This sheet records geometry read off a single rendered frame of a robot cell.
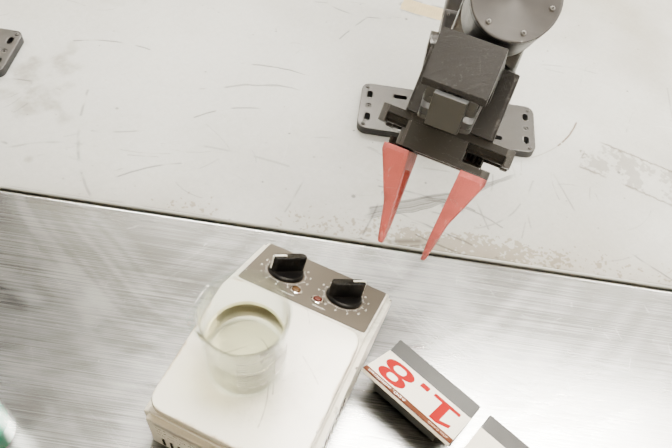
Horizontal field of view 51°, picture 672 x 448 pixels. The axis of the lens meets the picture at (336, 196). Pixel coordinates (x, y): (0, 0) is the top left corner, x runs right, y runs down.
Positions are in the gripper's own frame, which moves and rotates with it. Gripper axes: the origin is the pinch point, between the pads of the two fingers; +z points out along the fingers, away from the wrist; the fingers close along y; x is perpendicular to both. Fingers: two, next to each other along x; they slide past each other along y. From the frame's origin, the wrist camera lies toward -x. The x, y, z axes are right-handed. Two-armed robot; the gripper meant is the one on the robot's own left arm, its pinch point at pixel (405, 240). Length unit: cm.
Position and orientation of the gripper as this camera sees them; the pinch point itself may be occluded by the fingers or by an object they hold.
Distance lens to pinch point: 54.8
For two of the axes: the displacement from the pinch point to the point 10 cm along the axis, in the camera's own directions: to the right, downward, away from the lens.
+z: -3.7, 9.3, 0.7
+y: 9.1, 3.8, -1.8
